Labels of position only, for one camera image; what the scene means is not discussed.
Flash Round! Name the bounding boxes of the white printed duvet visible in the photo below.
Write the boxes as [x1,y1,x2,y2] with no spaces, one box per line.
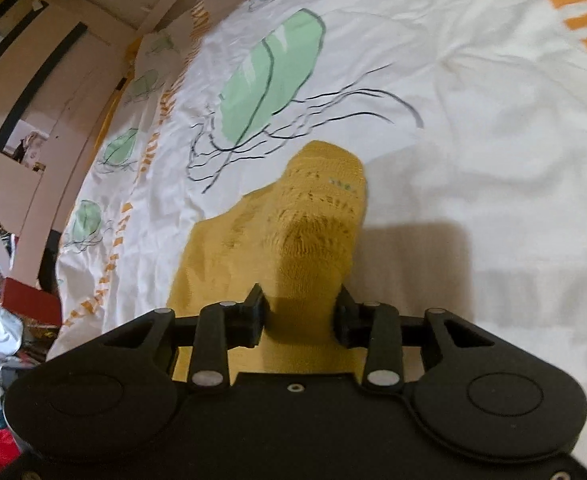
[46,0,587,466]

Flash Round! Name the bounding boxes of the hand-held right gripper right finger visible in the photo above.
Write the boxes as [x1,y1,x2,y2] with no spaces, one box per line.
[333,286,507,392]

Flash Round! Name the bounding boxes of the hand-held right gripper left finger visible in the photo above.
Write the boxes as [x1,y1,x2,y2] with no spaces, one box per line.
[86,284,270,392]

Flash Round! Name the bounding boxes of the red box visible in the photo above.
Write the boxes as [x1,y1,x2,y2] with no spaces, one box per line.
[2,277,63,326]

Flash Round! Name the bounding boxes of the yellow knitted sweater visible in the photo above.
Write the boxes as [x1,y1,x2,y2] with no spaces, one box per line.
[166,141,374,376]

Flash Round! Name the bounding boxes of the wooden bed frame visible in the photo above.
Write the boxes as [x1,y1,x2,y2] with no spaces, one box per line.
[0,0,294,286]

